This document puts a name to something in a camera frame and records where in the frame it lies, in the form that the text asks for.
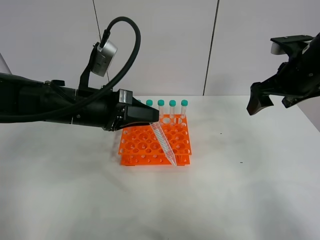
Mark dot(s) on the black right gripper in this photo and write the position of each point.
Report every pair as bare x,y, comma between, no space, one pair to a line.
297,79

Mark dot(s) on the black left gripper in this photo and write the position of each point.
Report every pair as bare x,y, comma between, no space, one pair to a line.
115,106

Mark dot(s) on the teal-capped test tube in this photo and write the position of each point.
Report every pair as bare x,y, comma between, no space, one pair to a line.
164,143

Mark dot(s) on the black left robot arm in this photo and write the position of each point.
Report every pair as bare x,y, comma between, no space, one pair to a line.
22,96

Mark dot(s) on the orange test tube rack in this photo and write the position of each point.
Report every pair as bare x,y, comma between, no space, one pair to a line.
139,145

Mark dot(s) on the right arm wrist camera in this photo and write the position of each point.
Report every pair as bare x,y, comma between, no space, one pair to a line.
276,49

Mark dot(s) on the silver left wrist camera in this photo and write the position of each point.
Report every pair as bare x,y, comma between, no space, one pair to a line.
99,61

